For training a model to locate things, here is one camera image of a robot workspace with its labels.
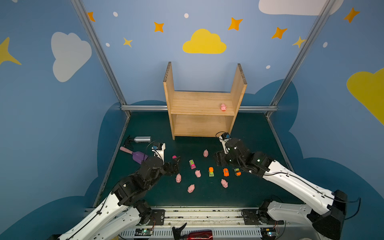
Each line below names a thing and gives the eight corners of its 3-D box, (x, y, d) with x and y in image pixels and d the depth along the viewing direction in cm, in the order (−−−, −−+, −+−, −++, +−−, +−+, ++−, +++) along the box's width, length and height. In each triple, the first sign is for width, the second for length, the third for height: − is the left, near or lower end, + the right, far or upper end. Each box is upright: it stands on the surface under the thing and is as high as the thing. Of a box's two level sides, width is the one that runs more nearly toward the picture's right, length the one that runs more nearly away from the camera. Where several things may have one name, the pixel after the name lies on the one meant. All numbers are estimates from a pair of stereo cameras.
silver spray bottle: (130, 142, 103) (129, 140, 101) (132, 137, 105) (131, 136, 103) (150, 142, 103) (150, 141, 101) (151, 138, 105) (151, 136, 104)
